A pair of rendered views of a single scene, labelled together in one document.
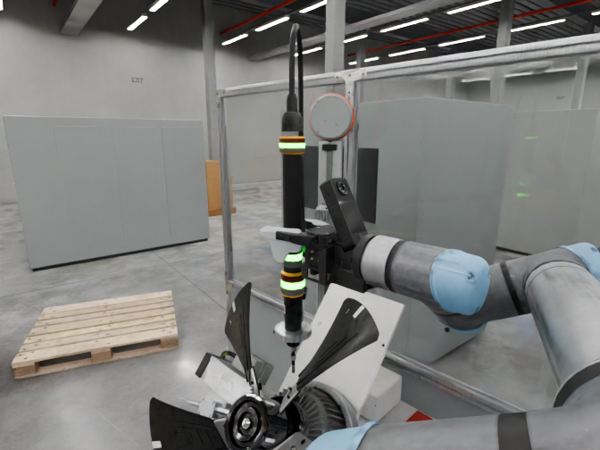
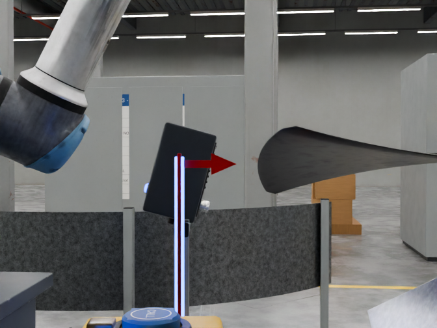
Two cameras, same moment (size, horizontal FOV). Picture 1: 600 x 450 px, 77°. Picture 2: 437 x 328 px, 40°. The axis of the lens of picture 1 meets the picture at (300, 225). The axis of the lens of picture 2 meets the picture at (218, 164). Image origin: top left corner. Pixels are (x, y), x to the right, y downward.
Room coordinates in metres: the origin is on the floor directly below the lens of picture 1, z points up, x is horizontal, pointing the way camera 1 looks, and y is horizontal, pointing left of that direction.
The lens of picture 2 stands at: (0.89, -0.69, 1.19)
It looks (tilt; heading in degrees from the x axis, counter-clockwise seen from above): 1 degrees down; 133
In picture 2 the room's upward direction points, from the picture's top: straight up
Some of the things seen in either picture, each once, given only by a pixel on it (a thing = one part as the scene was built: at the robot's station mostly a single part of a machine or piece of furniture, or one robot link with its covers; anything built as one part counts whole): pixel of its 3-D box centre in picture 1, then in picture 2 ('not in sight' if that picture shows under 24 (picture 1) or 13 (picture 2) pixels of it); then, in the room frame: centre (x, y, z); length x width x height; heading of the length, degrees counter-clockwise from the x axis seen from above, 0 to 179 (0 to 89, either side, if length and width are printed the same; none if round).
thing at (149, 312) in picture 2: not in sight; (151, 323); (0.57, -0.42, 1.08); 0.04 x 0.04 x 0.02
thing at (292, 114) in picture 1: (292, 229); not in sight; (0.65, 0.01, 1.66); 0.04 x 0.04 x 0.46
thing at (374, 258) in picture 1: (386, 262); not in sight; (0.52, -0.12, 1.64); 0.08 x 0.05 x 0.08; 135
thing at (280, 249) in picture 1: (279, 245); not in sight; (0.61, 0.04, 1.64); 0.09 x 0.03 x 0.06; 67
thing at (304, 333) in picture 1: (294, 307); not in sight; (0.66, 0.01, 1.50); 0.09 x 0.07 x 0.10; 170
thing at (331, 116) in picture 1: (331, 117); not in sight; (1.36, -0.11, 1.88); 0.16 x 0.07 x 0.16; 80
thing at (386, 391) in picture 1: (370, 388); not in sight; (1.19, -0.26, 0.92); 0.17 x 0.16 x 0.11; 135
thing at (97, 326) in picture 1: (107, 327); not in sight; (3.18, 1.80, 0.07); 1.20 x 1.00 x 0.15; 111
